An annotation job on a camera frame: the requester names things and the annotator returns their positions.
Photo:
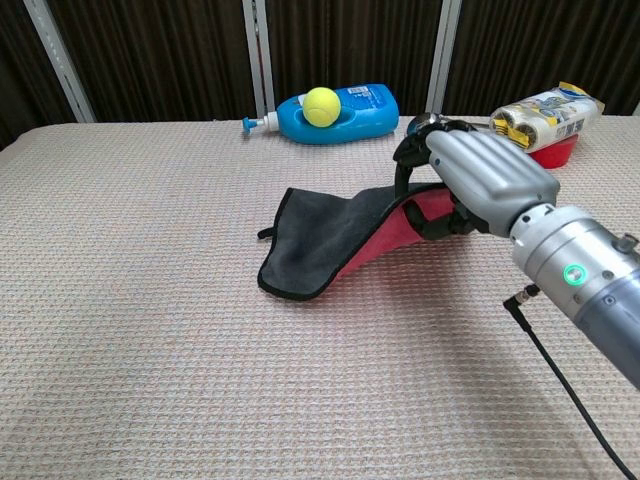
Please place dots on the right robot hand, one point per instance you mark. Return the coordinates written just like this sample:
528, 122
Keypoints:
490, 175

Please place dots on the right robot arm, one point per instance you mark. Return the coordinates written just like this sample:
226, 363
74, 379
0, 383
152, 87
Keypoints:
590, 265

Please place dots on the blue pump bottle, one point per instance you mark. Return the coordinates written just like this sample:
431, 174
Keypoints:
370, 115

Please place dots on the metal ladle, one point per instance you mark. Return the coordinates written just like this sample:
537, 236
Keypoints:
424, 120

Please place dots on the yellow white snack package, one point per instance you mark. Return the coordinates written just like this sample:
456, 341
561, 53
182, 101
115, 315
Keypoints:
550, 120

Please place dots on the red plastic bowl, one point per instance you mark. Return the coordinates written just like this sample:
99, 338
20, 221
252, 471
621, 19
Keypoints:
555, 155

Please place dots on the yellow tennis ball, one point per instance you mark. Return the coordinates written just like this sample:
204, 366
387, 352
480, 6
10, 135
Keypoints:
322, 106

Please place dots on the beige woven tablecloth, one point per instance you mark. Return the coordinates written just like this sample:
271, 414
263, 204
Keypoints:
150, 300

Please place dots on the red fabric with black trim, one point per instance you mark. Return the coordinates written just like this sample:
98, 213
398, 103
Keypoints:
310, 235

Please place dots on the grey metal partition post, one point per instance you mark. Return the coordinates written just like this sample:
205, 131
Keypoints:
442, 60
257, 60
60, 60

